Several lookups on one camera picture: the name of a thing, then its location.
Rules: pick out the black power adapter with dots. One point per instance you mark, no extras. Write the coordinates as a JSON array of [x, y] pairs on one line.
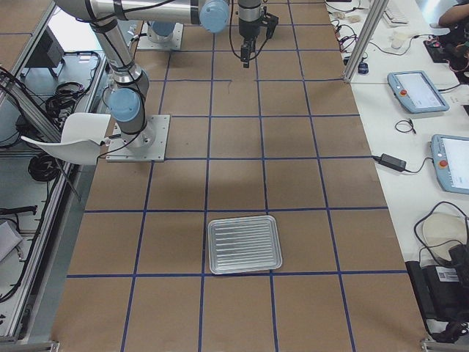
[[390, 162]]

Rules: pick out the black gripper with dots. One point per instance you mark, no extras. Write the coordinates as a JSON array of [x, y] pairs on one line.
[[248, 31]]

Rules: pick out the near teach pendant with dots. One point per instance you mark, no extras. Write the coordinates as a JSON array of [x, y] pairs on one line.
[[450, 159]]

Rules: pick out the teach pendant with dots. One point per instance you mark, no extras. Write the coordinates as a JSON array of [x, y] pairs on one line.
[[416, 92], [450, 159]]

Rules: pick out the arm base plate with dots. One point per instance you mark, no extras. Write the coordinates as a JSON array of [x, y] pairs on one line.
[[149, 145], [160, 37]]

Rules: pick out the far teach pendant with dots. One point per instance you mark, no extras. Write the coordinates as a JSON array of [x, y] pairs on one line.
[[416, 92]]

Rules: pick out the ribbed silver metal tray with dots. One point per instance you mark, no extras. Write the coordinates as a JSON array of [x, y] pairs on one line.
[[244, 244]]

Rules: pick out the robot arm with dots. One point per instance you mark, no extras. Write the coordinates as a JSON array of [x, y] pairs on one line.
[[127, 103]]

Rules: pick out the aluminium frame post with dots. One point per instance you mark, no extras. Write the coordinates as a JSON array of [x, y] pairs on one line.
[[370, 24]]

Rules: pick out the white curved plastic sheet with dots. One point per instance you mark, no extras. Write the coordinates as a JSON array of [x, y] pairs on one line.
[[80, 141]]

